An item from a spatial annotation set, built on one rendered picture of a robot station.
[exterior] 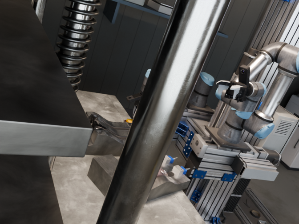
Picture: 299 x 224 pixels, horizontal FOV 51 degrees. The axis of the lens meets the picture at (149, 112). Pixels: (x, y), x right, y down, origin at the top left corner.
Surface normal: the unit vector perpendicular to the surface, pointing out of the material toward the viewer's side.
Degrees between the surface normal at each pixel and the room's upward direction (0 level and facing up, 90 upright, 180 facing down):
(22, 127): 90
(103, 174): 90
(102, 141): 90
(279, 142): 90
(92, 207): 0
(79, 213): 0
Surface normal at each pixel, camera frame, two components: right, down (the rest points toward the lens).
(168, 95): -0.06, 0.36
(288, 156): -0.89, -0.15
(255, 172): 0.28, 0.46
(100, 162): 0.32, -0.87
